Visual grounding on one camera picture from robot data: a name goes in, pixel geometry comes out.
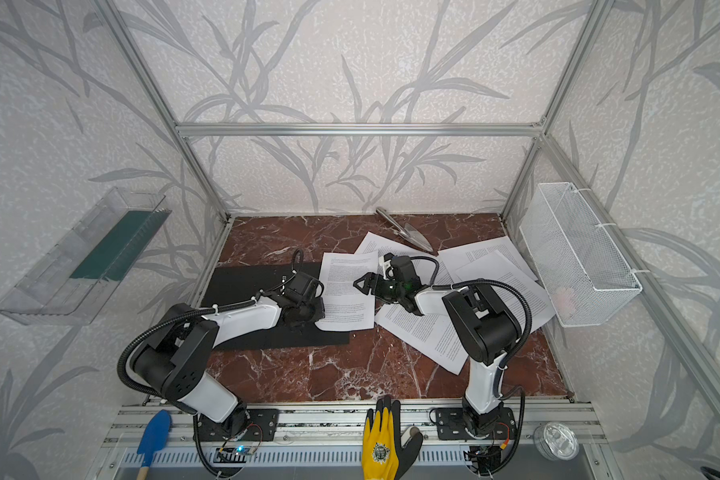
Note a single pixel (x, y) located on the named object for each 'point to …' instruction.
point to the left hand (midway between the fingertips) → (327, 304)
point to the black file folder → (234, 282)
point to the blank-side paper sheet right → (493, 266)
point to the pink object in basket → (564, 301)
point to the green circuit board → (232, 454)
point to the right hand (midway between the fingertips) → (361, 279)
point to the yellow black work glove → (384, 456)
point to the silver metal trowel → (407, 231)
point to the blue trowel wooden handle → (153, 439)
